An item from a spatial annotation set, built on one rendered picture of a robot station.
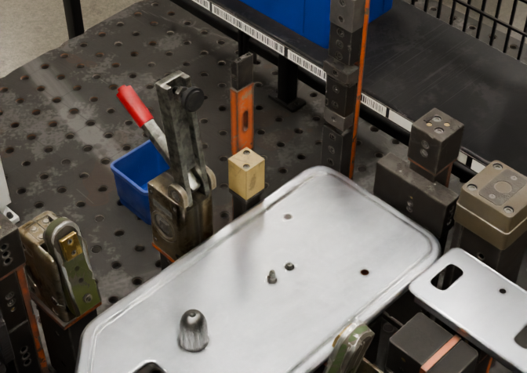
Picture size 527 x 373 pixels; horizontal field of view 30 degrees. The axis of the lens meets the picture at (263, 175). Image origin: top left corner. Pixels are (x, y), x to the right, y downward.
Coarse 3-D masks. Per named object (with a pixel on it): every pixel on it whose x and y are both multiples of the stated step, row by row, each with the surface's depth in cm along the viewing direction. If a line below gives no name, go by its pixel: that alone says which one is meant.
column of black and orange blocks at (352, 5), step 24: (336, 0) 129; (360, 0) 127; (336, 24) 131; (360, 24) 130; (336, 48) 134; (360, 48) 134; (336, 72) 137; (360, 72) 137; (336, 96) 139; (360, 96) 140; (336, 120) 142; (336, 144) 145; (336, 168) 148
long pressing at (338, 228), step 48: (288, 192) 129; (336, 192) 129; (240, 240) 123; (288, 240) 123; (336, 240) 123; (384, 240) 123; (432, 240) 124; (144, 288) 117; (192, 288) 117; (240, 288) 117; (288, 288) 117; (336, 288) 117; (384, 288) 117; (96, 336) 112; (144, 336) 112; (240, 336) 112; (288, 336) 112
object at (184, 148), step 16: (160, 80) 112; (176, 80) 112; (160, 96) 112; (176, 96) 111; (192, 96) 110; (176, 112) 114; (192, 112) 114; (176, 128) 114; (192, 128) 116; (176, 144) 115; (192, 144) 118; (176, 160) 117; (192, 160) 119; (176, 176) 119; (208, 192) 122
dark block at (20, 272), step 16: (0, 224) 108; (0, 240) 107; (16, 240) 109; (0, 256) 108; (16, 256) 110; (0, 272) 110; (16, 272) 112; (0, 288) 112; (16, 288) 114; (0, 304) 113; (16, 304) 115; (16, 320) 117; (32, 320) 119; (16, 336) 118; (32, 336) 121; (16, 352) 120; (32, 352) 122; (16, 368) 122; (32, 368) 124
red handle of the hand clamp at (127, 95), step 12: (120, 96) 121; (132, 96) 121; (132, 108) 121; (144, 108) 121; (144, 120) 120; (156, 132) 121; (156, 144) 121; (168, 156) 120; (192, 180) 120; (192, 192) 121
